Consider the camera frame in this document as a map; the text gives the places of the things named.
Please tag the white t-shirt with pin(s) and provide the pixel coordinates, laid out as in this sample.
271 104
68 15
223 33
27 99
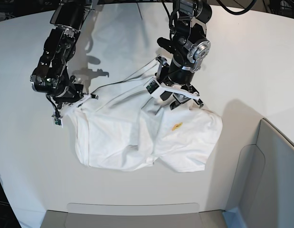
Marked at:
126 129

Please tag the grey box right side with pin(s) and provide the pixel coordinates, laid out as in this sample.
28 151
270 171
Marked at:
262 193

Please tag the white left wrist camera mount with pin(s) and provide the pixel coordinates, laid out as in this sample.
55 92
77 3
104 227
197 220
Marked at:
156 89

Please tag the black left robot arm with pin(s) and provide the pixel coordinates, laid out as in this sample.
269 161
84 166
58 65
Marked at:
188 45

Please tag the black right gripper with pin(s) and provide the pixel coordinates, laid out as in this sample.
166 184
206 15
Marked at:
68 91

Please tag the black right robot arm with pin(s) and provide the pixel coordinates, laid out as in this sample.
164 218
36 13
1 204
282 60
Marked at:
51 76

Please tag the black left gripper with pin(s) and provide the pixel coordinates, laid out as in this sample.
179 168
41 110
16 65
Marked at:
173 74

